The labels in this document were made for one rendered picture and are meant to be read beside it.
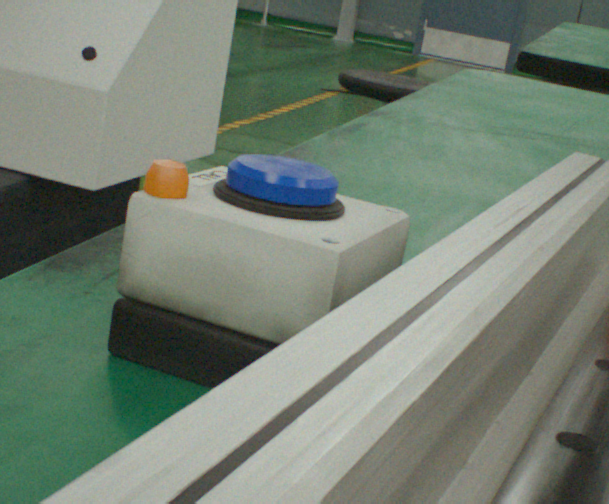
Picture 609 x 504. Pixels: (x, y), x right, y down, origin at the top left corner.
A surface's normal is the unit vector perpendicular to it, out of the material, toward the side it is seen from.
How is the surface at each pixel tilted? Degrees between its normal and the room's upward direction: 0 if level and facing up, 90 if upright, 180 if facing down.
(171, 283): 90
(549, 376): 0
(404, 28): 90
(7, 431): 0
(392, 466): 90
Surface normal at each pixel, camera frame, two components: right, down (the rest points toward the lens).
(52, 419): 0.18, -0.95
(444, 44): -0.27, 0.21
